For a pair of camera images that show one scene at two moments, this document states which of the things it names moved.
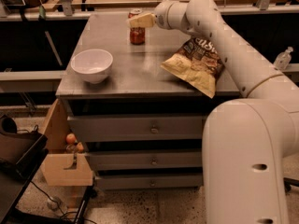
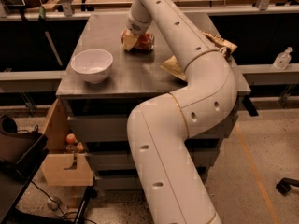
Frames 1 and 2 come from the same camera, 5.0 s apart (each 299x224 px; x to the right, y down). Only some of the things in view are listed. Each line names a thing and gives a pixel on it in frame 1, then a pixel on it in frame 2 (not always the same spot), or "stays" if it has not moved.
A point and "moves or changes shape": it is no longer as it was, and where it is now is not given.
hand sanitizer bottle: (283, 59) stays
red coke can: (136, 34) moves or changes shape
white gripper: (161, 17) -> (135, 26)
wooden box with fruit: (63, 163) stays
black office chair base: (288, 183) stays
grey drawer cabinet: (141, 122) stays
